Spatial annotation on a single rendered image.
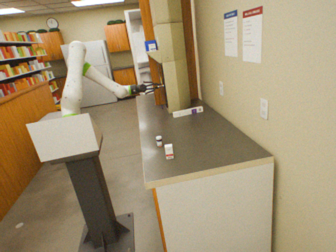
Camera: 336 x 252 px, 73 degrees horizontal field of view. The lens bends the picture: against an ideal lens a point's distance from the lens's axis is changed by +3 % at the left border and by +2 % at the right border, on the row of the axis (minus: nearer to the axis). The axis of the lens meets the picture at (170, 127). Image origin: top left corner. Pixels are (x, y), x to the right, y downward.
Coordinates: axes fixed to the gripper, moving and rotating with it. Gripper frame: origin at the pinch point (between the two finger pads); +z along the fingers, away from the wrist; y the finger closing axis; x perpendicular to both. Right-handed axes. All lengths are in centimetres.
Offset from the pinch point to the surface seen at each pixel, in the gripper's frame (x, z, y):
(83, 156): -64, -65, -28
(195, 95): 26, 41, -22
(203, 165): -109, 9, -27
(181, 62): -3.5, 24.0, 17.8
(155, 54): -11.1, 1.0, 28.6
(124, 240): -56, -54, -119
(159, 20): -11, 8, 54
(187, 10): 26, 41, 62
